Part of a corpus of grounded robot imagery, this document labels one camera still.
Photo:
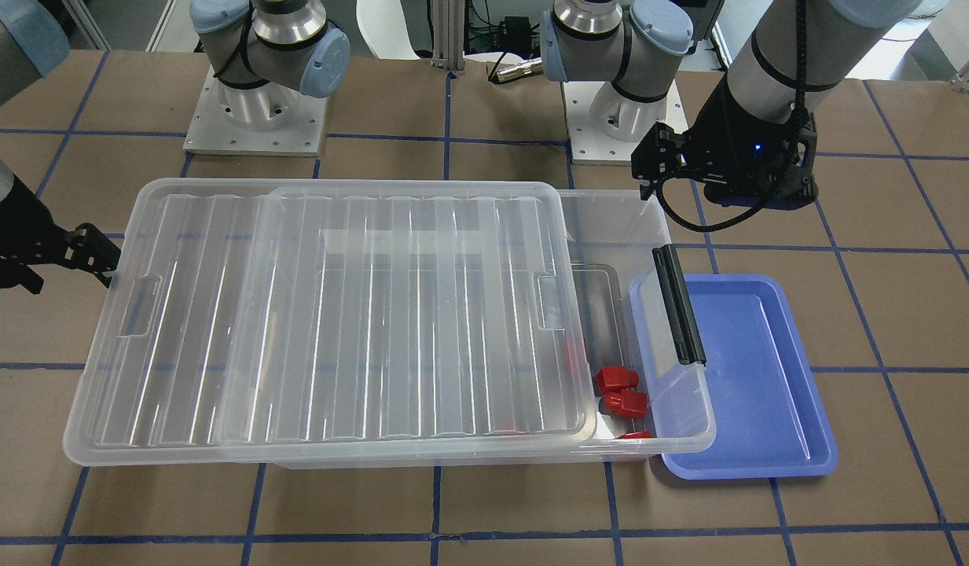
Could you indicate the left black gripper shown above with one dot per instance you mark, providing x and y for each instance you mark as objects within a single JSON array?
[{"x": 716, "y": 141}]

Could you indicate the blue plastic tray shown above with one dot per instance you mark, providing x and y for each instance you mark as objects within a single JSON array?
[{"x": 770, "y": 418}]

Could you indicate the red block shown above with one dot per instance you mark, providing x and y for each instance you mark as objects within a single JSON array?
[
  {"x": 576, "y": 357},
  {"x": 628, "y": 404},
  {"x": 616, "y": 378},
  {"x": 639, "y": 434}
]

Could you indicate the black box latch handle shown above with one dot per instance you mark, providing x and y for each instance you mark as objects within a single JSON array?
[{"x": 679, "y": 311}]

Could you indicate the white chair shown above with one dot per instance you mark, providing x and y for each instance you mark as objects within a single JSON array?
[{"x": 383, "y": 27}]

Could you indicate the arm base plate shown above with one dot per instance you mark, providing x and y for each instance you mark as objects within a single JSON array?
[
  {"x": 270, "y": 120},
  {"x": 605, "y": 128}
]

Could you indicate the red block in box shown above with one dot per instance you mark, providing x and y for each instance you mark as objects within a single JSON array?
[
  {"x": 639, "y": 434},
  {"x": 616, "y": 378},
  {"x": 628, "y": 404}
]

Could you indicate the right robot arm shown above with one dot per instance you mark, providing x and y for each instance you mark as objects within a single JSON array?
[{"x": 254, "y": 46}]

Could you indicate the aluminium frame post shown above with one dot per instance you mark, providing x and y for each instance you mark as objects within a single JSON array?
[{"x": 448, "y": 32}]

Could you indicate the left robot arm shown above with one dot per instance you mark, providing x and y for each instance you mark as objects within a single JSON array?
[{"x": 796, "y": 55}]

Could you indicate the clear plastic storage box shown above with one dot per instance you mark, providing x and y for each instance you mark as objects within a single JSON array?
[{"x": 391, "y": 324}]

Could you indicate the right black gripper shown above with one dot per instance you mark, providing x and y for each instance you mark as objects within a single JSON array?
[{"x": 22, "y": 233}]

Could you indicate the clear plastic box lid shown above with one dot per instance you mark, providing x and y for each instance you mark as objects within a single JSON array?
[{"x": 157, "y": 378}]

